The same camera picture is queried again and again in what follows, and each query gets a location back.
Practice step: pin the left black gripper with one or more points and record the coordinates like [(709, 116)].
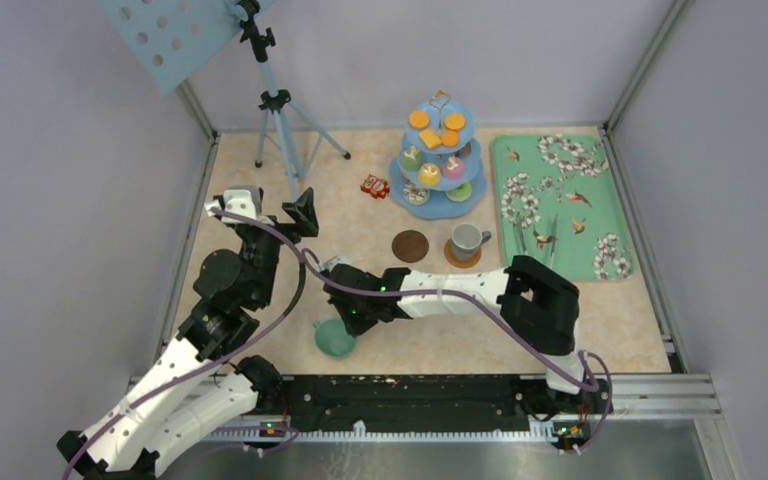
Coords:
[(304, 212)]

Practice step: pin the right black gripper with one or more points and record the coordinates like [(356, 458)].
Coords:
[(355, 327)]

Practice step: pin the green teacup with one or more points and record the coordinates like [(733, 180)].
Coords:
[(332, 339)]

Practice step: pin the dark brown saucer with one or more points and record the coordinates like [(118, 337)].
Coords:
[(410, 246)]

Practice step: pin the orange saucer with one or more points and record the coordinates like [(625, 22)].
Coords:
[(461, 263)]

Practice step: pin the white chocolate drizzle donut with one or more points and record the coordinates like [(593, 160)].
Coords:
[(414, 194)]

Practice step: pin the green dome cake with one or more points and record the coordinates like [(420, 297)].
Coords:
[(411, 159)]

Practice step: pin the white grey teacup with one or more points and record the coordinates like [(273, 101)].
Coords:
[(468, 238)]

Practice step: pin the yellow dome cake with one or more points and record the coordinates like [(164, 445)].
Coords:
[(429, 174)]

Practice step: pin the blue three-tier cake stand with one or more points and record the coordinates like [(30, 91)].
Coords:
[(439, 206)]

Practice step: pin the yellow rectangular biscuit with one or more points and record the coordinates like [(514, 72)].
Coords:
[(430, 139)]

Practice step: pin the round orange biscuit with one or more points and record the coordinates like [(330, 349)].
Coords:
[(419, 120), (455, 121)]

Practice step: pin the pink dome cake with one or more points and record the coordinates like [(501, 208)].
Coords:
[(453, 168)]

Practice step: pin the green glazed donut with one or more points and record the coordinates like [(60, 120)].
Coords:
[(460, 193)]

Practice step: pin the small brown cookie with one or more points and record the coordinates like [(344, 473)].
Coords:
[(450, 138)]

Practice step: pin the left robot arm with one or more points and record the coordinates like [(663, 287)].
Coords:
[(151, 426)]

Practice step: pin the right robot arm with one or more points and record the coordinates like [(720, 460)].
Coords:
[(530, 302)]

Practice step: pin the light blue tripod stand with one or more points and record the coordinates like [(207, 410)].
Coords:
[(274, 125)]

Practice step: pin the red owl toy block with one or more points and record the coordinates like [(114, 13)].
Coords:
[(375, 187)]

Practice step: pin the blue perforated board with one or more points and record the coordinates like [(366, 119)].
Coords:
[(172, 39)]

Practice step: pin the green floral serving tray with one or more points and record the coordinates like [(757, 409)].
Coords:
[(568, 175)]

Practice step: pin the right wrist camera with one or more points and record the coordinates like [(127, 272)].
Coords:
[(328, 265)]

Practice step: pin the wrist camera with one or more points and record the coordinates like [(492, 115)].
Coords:
[(328, 265), (235, 202)]

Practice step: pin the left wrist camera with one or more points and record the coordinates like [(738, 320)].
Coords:
[(235, 202)]

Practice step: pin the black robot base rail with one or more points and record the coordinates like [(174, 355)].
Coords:
[(427, 404)]

